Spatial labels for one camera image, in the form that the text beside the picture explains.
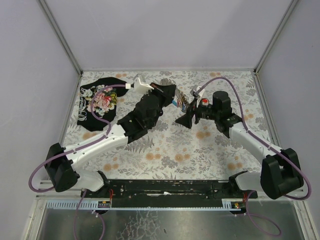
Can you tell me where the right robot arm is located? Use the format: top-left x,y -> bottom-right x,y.
175,91 -> 304,200

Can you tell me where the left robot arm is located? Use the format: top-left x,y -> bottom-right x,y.
44,83 -> 177,193

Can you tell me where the black floral cloth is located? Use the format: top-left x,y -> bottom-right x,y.
77,77 -> 128,132

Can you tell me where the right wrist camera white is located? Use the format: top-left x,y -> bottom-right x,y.
190,85 -> 205,106

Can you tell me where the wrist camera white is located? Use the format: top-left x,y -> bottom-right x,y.
125,74 -> 154,95
190,85 -> 205,106

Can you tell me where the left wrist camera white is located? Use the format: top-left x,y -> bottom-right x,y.
125,74 -> 154,95

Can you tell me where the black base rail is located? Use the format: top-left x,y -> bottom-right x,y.
83,177 -> 258,203

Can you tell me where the white cable duct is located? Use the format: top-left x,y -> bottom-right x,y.
46,199 -> 244,212

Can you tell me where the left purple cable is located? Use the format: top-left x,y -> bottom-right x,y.
28,84 -> 131,193

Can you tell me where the purple cable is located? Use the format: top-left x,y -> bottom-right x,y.
28,84 -> 131,193
196,76 -> 312,236

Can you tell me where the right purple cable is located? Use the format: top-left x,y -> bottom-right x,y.
196,76 -> 312,236

